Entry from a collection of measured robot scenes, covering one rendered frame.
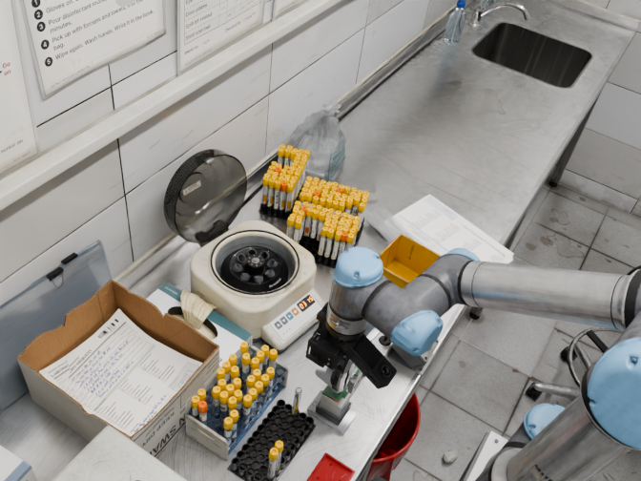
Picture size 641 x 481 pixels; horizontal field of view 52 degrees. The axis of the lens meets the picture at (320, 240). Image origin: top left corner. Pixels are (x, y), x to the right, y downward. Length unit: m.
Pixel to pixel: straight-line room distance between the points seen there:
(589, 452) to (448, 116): 1.55
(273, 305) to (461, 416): 1.28
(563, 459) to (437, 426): 1.55
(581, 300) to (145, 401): 0.81
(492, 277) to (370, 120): 1.22
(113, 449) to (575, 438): 0.62
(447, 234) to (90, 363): 0.96
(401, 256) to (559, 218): 1.91
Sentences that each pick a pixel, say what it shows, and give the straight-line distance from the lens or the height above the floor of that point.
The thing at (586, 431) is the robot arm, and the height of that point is 1.37.
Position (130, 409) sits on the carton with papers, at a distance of 1.32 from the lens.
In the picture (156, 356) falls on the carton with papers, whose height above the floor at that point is 0.94.
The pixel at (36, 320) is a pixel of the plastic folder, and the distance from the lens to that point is 1.38.
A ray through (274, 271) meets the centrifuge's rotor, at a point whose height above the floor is 0.98.
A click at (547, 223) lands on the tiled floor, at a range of 3.42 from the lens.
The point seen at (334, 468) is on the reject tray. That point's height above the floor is 0.88.
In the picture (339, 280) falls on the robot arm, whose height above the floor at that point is 1.30.
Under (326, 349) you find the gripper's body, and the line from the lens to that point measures 1.18.
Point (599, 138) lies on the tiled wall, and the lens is 3.55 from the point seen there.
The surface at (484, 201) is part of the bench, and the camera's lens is 1.96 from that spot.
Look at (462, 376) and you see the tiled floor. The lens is 2.63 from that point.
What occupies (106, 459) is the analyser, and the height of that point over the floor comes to 1.17.
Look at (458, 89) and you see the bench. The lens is 2.45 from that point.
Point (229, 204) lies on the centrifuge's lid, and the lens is 1.58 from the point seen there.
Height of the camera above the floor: 2.06
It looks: 44 degrees down
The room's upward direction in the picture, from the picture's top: 9 degrees clockwise
